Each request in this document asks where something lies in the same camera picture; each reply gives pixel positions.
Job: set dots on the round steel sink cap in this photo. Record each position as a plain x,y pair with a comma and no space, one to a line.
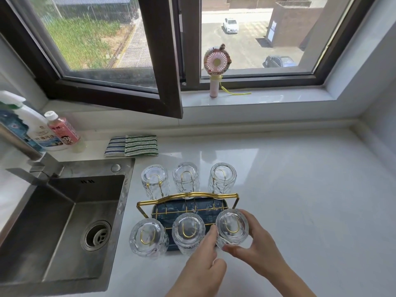
116,168

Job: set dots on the person's right forearm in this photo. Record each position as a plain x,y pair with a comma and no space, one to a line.
294,284

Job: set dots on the clear glass cup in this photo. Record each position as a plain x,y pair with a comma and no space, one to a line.
154,179
185,177
222,179
188,231
148,238
232,227

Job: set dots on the white car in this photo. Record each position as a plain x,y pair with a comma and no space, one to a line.
230,25

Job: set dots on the dark brown open window sash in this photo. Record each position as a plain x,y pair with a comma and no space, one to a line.
164,58

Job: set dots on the pink drink bottle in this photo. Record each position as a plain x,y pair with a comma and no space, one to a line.
66,132

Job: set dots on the pink handheld fan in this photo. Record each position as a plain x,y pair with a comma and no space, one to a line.
216,61

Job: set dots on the blue striped cloth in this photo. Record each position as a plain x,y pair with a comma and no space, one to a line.
115,146

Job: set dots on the white stone window sill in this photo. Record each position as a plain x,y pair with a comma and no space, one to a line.
278,97

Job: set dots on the brown outbuilding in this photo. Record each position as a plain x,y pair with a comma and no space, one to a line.
290,27

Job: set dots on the stainless steel sink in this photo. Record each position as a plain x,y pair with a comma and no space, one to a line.
46,228

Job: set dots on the blue roofed shed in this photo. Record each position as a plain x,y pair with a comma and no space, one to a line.
92,4

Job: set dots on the blue detergent pouch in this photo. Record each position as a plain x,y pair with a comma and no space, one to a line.
10,126

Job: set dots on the steel square faucet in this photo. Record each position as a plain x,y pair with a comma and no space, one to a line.
49,170

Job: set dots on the white spray bottle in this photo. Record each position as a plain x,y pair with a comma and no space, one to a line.
37,126

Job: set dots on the gold cup rack blue tray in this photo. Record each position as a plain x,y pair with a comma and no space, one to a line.
164,214

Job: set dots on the person's left hand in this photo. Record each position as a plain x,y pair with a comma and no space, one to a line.
198,275

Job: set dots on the round sink drain strainer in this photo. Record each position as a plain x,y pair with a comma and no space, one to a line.
96,235

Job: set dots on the dark brown fixed window frame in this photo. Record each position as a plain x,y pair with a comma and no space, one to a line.
263,80

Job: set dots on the person's right hand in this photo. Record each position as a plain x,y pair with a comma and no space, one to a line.
263,250

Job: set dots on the green striped cloth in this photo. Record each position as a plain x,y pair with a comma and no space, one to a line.
141,145

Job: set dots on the dark car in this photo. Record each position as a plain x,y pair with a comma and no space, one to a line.
280,61

